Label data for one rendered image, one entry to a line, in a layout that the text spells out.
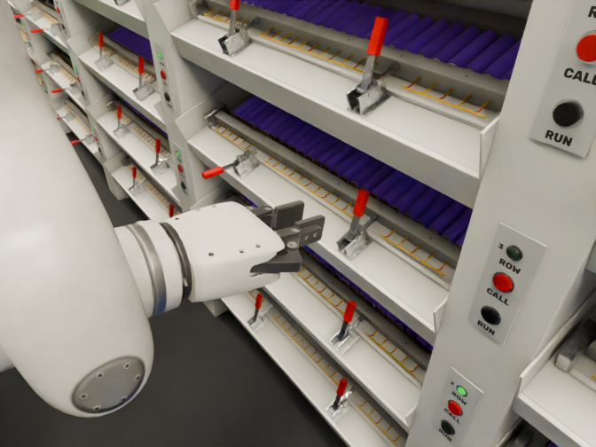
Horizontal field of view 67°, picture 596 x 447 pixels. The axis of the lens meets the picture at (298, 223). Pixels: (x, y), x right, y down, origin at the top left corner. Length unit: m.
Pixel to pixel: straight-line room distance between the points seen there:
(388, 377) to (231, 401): 0.46
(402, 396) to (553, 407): 0.25
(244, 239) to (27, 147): 0.21
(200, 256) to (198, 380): 0.74
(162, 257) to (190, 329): 0.84
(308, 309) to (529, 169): 0.51
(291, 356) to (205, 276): 0.60
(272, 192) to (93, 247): 0.47
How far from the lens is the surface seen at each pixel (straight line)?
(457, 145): 0.44
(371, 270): 0.58
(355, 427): 0.90
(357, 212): 0.57
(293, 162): 0.72
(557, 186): 0.38
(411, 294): 0.56
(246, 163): 0.76
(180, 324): 1.24
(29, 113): 0.31
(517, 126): 0.38
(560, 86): 0.36
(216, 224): 0.44
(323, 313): 0.78
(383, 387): 0.72
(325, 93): 0.54
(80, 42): 1.54
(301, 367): 0.96
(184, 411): 1.08
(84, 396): 0.32
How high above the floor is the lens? 0.91
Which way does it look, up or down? 37 degrees down
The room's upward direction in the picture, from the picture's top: straight up
